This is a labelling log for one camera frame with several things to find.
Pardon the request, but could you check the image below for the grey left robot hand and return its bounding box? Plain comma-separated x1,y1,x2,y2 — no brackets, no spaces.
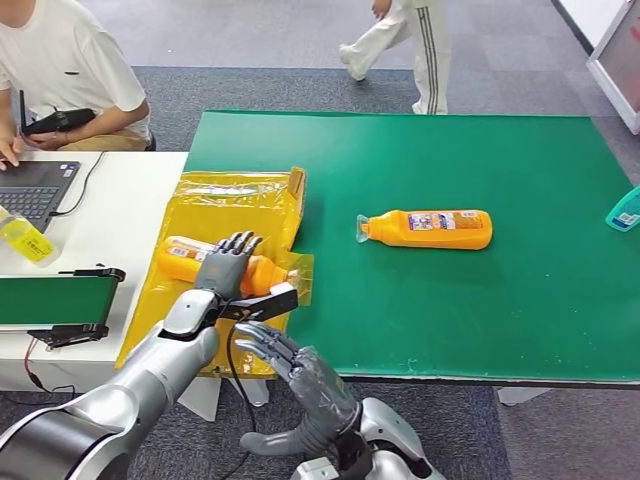
193,231,264,301

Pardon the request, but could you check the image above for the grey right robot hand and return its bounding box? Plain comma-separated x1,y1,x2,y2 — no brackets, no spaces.
235,321,362,458

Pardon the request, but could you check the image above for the orange bottle with clear cap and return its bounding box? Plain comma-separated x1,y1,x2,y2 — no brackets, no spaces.
155,235,301,298
355,209,494,252

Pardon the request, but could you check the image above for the clear bottle with yellow label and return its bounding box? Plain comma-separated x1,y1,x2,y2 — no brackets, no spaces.
0,205,62,268

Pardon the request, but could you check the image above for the teal bottle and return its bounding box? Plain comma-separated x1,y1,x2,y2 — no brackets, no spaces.
605,186,640,233

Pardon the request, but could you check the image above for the yellow plastic wrapped board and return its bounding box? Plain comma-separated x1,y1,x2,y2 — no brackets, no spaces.
115,166,315,380

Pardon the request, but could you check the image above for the white table foot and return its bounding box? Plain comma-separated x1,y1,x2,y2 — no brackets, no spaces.
497,387,550,408
230,378,271,408
177,376,222,423

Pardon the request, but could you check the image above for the green belt conveyor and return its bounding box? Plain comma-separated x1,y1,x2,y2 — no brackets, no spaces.
0,266,127,350

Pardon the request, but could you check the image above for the green table mat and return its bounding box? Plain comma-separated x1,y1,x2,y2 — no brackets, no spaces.
183,109,640,387

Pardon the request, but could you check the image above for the black handheld controller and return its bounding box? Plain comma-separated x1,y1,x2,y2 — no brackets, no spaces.
19,89,97,138

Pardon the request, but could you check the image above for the dark grey laptop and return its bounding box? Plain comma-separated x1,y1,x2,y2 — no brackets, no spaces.
0,160,82,234

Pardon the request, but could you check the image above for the seated person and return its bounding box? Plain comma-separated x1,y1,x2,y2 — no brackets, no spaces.
0,0,158,172

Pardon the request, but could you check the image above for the walking person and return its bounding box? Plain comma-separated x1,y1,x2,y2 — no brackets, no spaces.
339,0,452,117

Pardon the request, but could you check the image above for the white framed board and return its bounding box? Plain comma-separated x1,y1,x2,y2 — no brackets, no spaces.
586,0,640,136

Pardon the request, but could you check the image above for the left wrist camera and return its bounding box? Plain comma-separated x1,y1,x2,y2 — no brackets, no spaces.
219,282,300,325

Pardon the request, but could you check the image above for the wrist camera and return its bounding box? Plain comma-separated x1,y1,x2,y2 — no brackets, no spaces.
219,282,300,325
290,457,342,480

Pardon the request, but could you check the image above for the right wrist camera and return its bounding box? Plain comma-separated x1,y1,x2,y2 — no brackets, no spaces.
290,457,342,480

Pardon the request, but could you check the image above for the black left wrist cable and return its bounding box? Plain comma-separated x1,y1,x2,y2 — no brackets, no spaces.
220,316,259,480

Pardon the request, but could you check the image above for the black laptop cable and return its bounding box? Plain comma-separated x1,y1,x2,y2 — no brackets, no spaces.
50,151,107,219

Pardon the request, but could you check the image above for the red and black wire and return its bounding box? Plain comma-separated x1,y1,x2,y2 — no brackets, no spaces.
10,337,76,405

